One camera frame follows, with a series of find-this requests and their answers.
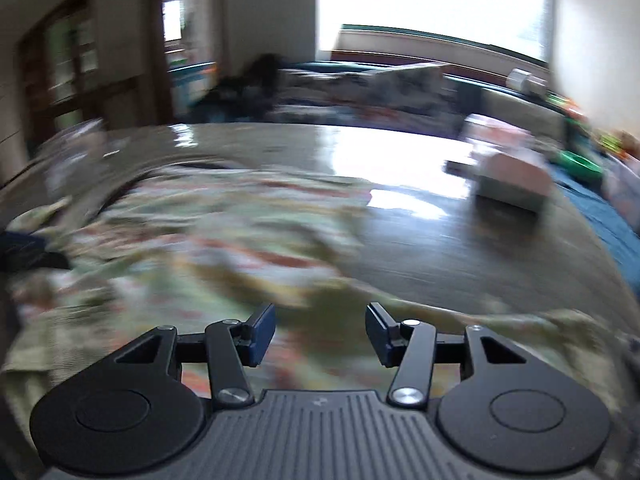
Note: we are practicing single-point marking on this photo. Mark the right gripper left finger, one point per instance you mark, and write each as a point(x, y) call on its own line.
point(148, 401)

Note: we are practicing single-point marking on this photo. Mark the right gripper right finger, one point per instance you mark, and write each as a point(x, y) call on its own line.
point(483, 405)

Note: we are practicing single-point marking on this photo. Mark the floral patterned green garment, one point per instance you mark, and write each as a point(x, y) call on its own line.
point(187, 247)

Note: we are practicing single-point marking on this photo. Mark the black clothes pile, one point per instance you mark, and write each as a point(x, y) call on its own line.
point(248, 95)

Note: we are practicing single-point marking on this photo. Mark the wooden cabinet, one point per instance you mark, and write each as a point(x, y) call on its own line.
point(83, 61)

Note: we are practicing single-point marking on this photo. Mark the pink white tissue pack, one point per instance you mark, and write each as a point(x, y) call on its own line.
point(503, 164)

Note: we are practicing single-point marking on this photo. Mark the green plastic bowl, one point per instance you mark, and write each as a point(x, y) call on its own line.
point(579, 167)

